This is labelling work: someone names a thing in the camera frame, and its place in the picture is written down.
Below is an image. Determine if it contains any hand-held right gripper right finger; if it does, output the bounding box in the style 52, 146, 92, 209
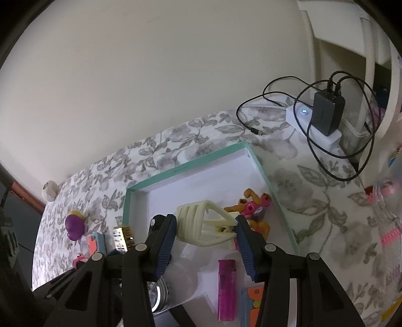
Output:
235, 215, 365, 327

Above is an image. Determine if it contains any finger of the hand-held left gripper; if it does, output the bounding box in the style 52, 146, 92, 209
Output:
31, 264, 85, 327

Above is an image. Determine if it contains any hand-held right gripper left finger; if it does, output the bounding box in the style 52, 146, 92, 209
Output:
44, 214, 177, 327

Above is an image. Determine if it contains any cream hair claw clip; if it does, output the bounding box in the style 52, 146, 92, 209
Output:
176, 200, 238, 249

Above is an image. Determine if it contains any orange and pink dog toy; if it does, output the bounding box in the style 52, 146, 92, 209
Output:
224, 188, 271, 239

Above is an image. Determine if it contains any pink lighter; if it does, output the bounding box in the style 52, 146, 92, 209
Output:
217, 259, 237, 322

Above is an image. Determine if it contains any teal-edged white cardboard box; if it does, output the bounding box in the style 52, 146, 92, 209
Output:
121, 141, 299, 327

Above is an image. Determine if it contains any gold rectangular object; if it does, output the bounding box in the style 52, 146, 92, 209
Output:
113, 225, 136, 252

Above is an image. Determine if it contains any clear glass jar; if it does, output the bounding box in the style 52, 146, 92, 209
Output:
147, 242, 205, 315

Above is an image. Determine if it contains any teal and orange card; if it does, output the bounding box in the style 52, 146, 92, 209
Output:
88, 232, 107, 257
240, 284, 264, 327

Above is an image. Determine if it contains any purple and yellow toy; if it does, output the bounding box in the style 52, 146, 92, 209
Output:
65, 211, 86, 241

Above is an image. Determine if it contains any grey floral bed sheet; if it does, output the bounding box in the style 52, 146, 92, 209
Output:
31, 108, 402, 327

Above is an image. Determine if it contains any small white round object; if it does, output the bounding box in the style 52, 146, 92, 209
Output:
42, 180, 60, 202

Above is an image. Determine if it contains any white power strip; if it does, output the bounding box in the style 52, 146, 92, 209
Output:
286, 101, 342, 153

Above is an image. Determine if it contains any black charger adapter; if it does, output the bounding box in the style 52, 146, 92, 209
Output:
311, 89, 346, 136

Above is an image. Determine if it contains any white curved plastic object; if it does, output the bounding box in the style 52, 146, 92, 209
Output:
361, 41, 402, 189

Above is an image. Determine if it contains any white wooden table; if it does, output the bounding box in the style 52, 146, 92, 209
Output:
297, 0, 402, 104

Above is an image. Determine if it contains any brown wooden bed frame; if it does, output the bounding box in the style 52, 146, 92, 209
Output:
0, 163, 46, 214

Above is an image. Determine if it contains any black usb cable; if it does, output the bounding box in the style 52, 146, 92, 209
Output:
306, 72, 376, 182
236, 75, 333, 136

